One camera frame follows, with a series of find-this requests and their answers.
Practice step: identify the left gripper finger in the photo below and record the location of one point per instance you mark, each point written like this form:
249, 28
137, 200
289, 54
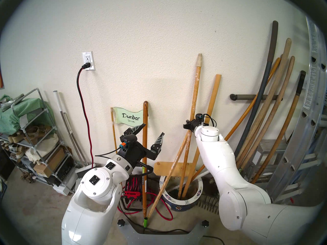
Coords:
132, 131
157, 147

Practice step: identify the grey wall hook bar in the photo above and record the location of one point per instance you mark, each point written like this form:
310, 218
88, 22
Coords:
233, 97

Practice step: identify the chrome metal rod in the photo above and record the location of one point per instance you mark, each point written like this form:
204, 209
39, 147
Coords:
68, 127

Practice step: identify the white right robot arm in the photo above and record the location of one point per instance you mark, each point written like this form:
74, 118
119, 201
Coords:
222, 165

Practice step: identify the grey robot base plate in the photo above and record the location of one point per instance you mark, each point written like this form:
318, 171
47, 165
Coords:
163, 240

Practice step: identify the white wall outlet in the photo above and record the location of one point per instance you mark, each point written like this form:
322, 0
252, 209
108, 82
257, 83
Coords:
86, 56

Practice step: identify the tan woven sandal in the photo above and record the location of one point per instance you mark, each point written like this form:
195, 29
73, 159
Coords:
34, 131
15, 137

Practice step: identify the black rod with green tip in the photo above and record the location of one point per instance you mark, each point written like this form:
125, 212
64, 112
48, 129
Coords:
146, 222

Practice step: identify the metal rake head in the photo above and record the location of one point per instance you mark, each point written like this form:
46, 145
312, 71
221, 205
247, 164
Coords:
209, 205

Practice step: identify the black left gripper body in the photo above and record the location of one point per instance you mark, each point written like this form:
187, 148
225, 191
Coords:
136, 155

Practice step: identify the brown cardboard box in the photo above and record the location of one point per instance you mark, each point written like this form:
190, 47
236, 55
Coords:
47, 165

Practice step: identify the brown stick with hole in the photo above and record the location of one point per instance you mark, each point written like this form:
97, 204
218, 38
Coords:
145, 124

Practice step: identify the floral ceramic pot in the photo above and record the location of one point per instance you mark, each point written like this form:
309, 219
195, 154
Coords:
180, 207

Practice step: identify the white floor tool head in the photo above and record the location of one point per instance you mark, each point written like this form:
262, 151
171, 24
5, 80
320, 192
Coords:
84, 170

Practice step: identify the paint-speckled pole with threaded tip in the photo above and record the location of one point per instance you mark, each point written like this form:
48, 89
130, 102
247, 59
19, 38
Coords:
196, 94

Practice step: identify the silver glitter shoe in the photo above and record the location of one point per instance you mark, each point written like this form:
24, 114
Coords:
11, 101

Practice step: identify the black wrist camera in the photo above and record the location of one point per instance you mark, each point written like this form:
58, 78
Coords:
129, 139
198, 117

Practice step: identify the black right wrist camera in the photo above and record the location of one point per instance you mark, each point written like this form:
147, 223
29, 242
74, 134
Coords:
198, 117

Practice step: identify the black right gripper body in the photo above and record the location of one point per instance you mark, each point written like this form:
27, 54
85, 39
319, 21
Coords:
196, 124

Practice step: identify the aluminium ladder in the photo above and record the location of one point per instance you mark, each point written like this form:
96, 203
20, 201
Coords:
314, 81

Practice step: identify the plywood board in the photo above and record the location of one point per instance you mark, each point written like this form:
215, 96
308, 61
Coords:
163, 168

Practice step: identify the Dunbar Drive flag sign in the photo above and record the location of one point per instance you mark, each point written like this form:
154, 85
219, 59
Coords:
129, 117

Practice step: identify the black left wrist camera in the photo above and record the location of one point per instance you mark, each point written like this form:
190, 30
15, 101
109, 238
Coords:
129, 139

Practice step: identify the black box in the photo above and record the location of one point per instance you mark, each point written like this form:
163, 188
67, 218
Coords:
63, 168

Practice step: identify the white plastic box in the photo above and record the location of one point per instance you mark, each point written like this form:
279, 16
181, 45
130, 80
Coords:
65, 188

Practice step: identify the grey metal shoe rack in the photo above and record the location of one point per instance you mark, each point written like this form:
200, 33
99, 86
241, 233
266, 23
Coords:
47, 109

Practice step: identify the thin square wooden stick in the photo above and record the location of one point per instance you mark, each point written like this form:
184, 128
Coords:
168, 174

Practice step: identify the red wall poster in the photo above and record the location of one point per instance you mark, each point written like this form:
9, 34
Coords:
1, 78

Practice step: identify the thick light wooden pole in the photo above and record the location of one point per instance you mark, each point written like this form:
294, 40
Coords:
213, 99

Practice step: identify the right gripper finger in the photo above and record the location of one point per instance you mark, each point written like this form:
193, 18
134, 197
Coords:
187, 126

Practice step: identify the white and metal poles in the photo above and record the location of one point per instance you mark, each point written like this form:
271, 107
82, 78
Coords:
58, 101

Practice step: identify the grey metal step stool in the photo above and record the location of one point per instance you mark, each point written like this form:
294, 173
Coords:
268, 147

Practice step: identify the dark blue crate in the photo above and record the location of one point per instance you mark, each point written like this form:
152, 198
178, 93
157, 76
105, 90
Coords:
2, 191

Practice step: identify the white cloth bag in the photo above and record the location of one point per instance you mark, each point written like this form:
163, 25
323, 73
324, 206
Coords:
42, 146

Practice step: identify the green checkered cloth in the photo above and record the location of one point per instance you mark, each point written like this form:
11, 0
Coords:
21, 114

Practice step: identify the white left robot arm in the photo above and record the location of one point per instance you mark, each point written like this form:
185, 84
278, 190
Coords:
94, 183

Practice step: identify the metal flexible conduit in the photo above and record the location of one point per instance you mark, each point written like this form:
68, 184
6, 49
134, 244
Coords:
284, 137

